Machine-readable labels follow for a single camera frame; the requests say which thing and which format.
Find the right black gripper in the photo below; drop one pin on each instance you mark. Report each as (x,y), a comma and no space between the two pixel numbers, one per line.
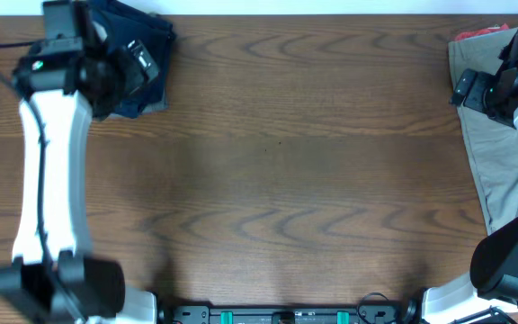
(475,91)

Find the khaki beige shorts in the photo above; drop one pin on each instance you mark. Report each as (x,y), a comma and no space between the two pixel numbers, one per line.
(492,147)

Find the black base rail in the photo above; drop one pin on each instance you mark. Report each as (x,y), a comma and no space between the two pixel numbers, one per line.
(374,312)

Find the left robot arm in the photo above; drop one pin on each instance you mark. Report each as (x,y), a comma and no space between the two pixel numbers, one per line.
(68,79)

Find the navy blue shorts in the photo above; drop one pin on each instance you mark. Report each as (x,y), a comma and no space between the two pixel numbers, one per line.
(125,24)

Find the red garment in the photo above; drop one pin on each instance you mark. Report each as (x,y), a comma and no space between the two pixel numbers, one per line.
(488,30)

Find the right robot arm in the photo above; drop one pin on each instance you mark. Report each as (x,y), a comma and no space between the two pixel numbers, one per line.
(488,292)

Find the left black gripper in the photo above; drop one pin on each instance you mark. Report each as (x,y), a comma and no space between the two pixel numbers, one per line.
(124,72)

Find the folded grey shorts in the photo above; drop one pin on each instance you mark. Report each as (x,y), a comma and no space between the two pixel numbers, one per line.
(150,108)

